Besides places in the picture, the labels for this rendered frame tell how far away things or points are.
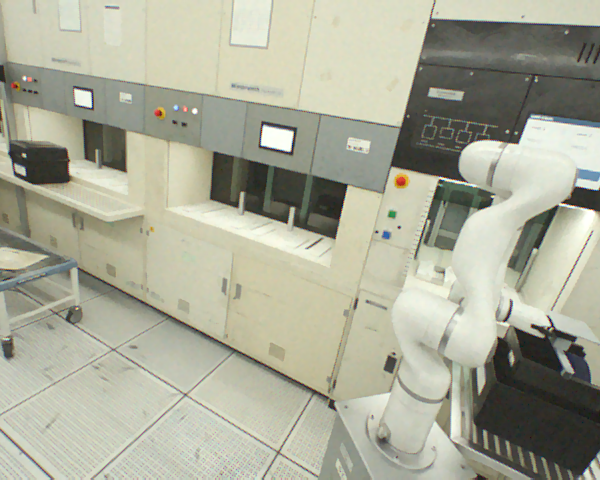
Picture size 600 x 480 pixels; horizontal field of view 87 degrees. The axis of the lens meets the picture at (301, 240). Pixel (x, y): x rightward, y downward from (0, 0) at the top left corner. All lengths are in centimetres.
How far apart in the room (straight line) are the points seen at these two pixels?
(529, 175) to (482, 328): 33
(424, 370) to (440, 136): 92
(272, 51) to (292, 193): 86
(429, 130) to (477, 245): 75
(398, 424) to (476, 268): 44
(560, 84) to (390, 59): 59
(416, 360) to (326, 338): 102
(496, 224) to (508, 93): 75
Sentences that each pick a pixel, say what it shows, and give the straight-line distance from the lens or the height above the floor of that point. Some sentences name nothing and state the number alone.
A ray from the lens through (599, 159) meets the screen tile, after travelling 150.
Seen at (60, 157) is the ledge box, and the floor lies 99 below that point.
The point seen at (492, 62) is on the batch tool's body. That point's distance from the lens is 147.
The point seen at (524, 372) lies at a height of 98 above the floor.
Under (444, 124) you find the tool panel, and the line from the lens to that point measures 143.
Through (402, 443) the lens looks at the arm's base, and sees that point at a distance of 99.
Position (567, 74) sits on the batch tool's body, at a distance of 149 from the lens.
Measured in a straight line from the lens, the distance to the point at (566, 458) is 126.
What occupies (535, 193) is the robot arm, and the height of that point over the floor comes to 146.
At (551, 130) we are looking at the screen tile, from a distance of 146.
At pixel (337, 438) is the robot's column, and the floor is 67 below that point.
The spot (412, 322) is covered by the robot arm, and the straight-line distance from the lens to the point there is 80.
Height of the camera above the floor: 151
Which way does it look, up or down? 20 degrees down
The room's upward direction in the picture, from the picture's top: 10 degrees clockwise
